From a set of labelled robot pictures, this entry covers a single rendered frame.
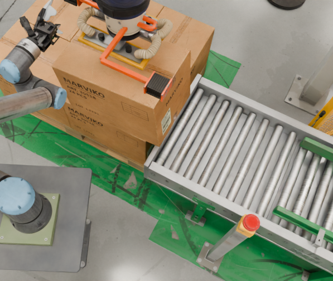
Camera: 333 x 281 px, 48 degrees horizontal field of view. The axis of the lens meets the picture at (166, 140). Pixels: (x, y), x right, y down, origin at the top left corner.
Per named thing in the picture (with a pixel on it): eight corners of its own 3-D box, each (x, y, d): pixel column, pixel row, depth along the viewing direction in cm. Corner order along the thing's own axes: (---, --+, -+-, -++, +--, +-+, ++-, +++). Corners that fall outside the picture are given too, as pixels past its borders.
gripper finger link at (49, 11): (62, 3, 152) (55, 24, 154) (50, -3, 153) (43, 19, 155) (58, 1, 149) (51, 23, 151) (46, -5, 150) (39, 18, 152)
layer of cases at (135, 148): (206, 62, 293) (215, 27, 257) (145, 166, 254) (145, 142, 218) (78, 4, 311) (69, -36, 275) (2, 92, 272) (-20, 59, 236)
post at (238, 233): (217, 254, 246) (260, 221, 155) (213, 263, 243) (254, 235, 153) (208, 249, 247) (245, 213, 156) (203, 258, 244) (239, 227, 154)
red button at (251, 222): (260, 220, 155) (262, 218, 152) (254, 235, 153) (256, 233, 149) (245, 212, 156) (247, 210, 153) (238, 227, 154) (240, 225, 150)
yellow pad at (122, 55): (153, 55, 168) (153, 48, 164) (143, 71, 164) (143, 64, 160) (89, 26, 173) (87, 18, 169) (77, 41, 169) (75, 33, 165)
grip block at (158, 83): (172, 86, 149) (172, 78, 145) (162, 102, 146) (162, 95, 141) (153, 77, 151) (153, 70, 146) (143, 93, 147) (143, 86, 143)
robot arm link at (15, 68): (1, 80, 150) (-9, 64, 141) (20, 57, 155) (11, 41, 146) (20, 88, 148) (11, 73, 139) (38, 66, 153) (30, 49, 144)
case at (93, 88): (190, 94, 225) (191, 49, 190) (159, 147, 209) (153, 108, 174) (106, 61, 241) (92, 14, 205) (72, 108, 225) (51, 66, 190)
